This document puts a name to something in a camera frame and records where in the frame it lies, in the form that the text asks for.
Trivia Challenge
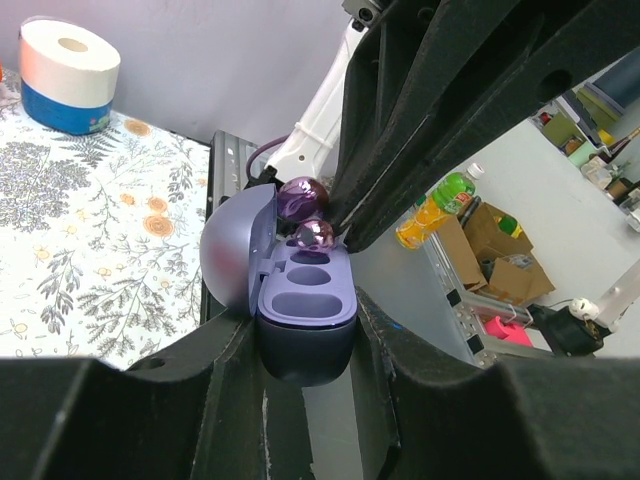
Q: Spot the white toilet paper roll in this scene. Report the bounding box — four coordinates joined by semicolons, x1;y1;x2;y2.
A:
19;16;121;135

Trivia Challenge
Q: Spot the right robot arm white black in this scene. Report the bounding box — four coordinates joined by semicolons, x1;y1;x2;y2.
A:
268;1;639;253

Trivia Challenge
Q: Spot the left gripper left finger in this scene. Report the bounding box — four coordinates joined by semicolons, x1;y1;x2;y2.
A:
1;313;265;479

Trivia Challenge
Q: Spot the purple earbud charging case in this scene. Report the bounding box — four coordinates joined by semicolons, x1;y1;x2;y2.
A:
200;184;358;387

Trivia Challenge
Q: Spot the pink plastic object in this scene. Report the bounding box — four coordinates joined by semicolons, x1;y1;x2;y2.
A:
485;316;533;347

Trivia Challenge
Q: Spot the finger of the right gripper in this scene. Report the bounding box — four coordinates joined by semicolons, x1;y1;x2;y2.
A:
344;1;639;253
329;1;545;235

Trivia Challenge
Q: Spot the cardboard box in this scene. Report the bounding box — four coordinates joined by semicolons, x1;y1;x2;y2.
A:
437;202;555;306

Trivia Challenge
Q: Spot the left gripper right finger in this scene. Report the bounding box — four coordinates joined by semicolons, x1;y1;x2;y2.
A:
299;287;640;480

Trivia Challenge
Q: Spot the orange juice bottle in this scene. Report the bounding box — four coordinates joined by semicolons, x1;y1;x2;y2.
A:
396;163;485;249

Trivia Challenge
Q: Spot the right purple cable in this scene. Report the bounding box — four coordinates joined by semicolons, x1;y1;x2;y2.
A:
244;137;291;184

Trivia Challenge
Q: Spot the floral table cloth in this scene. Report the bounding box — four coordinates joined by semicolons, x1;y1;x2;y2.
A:
1;71;209;369

